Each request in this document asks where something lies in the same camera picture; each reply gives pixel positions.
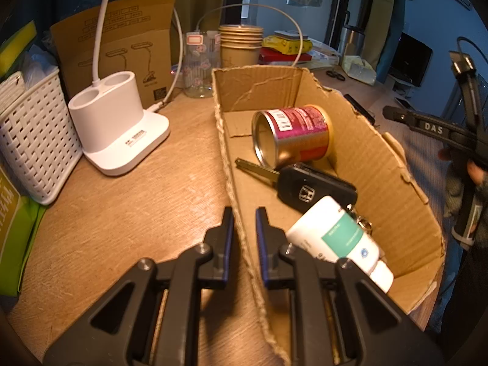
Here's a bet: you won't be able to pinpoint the black Honda car key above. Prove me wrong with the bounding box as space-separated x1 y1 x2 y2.
235 158 373 234

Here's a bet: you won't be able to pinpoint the cardboard box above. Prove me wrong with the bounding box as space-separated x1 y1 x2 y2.
212 65 445 365

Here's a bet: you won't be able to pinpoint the red metal can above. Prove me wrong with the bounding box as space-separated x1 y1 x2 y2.
251 104 334 169

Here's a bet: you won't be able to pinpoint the person's hand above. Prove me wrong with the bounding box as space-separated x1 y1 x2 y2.
438 147 487 186

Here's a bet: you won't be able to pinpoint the white pill bottle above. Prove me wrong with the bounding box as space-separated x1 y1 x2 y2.
285 196 394 292

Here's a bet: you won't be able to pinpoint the black smartphone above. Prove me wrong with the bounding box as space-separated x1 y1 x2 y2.
395 97 414 111

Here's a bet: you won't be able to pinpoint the black monitor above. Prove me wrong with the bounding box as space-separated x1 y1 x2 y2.
388 32 432 88

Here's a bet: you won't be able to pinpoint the clear plastic bag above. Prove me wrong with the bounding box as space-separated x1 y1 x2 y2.
342 56 376 86

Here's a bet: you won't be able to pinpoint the black scissors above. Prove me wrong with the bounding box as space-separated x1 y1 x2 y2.
326 70 346 82

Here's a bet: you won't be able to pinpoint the steel thermos bottle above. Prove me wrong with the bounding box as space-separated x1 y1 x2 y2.
337 25 365 58

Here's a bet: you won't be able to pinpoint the white desk lamp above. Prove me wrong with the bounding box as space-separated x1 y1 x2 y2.
68 0 170 177

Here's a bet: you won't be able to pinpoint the yellow wipes pack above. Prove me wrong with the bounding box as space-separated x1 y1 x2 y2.
262 35 313 56

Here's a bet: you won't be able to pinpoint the red book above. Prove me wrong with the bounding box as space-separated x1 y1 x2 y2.
258 47 296 65

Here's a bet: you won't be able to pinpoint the white plastic basket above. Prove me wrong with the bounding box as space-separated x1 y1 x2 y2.
1 69 83 206

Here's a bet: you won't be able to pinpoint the stacked paper cups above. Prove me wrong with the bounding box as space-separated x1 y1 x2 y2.
218 25 264 68

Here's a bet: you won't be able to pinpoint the brown lamp packaging box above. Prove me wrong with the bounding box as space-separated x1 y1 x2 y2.
50 0 175 108

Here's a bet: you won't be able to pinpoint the yellow green sponge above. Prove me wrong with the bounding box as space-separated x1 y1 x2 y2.
0 21 36 77

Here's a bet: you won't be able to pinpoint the white charging cable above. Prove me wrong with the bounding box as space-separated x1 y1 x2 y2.
146 3 304 113

